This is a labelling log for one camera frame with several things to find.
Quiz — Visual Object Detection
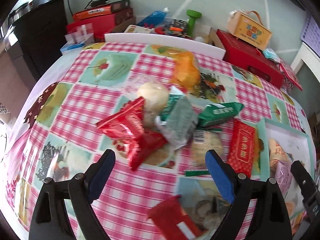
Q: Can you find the red gold-lettered cake packet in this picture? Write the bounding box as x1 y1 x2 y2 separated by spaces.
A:
227 119 257 178

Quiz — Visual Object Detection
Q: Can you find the small red snack packet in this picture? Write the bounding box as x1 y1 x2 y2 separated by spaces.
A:
147 195 202 239

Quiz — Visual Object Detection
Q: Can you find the clear green-edged cake packet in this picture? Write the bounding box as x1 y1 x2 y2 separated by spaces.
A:
184 128 224 177

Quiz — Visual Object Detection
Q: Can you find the green mung bean biscuit packet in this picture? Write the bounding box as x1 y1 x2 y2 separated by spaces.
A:
198 102 244 127

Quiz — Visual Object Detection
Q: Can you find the grey-green snack packet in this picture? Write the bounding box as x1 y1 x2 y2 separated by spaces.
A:
155 86 198 150

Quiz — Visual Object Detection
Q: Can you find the pink snack packet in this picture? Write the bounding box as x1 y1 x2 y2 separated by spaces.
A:
274 161 292 198

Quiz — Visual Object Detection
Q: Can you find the beige snack packet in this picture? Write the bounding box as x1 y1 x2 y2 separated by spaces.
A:
268 138 293 172

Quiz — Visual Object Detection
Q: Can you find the teal cardboard box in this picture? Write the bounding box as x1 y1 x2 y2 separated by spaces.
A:
257 118 315 233

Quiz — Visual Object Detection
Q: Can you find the white shelf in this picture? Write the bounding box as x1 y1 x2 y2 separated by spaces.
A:
291 42 320 82

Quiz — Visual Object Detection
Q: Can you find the pink checkered tablecloth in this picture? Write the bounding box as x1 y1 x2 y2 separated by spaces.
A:
1 42 316 239

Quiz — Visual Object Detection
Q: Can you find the large red gift box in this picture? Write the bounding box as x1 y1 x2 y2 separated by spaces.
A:
216 29 284 88

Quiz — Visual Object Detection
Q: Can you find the round bun in clear bag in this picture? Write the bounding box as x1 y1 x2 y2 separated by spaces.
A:
130 75 169 128

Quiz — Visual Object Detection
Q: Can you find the orange snack bag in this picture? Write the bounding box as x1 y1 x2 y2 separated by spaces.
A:
170 51 201 90

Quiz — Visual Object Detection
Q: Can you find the purple plastic basket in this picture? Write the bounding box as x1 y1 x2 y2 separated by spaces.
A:
300 14 320 56

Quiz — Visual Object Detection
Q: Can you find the blue tissue pack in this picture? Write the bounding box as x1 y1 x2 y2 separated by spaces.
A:
60 42 85 55

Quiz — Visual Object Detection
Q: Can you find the clear acrylic box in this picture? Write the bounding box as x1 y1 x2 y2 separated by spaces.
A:
65 23 94 44

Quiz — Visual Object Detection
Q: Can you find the black cabinet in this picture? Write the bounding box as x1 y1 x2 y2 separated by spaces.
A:
14 0 67 80

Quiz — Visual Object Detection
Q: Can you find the brown cardboard box of toys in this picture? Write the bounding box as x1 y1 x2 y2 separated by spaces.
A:
111 17 220 46

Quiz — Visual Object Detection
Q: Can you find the red box stack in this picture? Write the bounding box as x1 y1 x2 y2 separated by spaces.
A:
66 8 136 41

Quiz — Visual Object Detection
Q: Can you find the green dumbbell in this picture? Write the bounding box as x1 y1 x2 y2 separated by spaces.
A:
186 9 202 36

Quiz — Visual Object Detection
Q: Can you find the blue water bottle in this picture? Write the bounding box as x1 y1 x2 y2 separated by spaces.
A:
137 7 169 28

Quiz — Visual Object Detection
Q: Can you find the orange flat box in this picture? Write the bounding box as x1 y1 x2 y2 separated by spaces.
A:
73 0 130 21

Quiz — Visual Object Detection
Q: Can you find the tan carry box with handle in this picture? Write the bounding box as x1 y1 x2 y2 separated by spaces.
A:
227 10 272 50

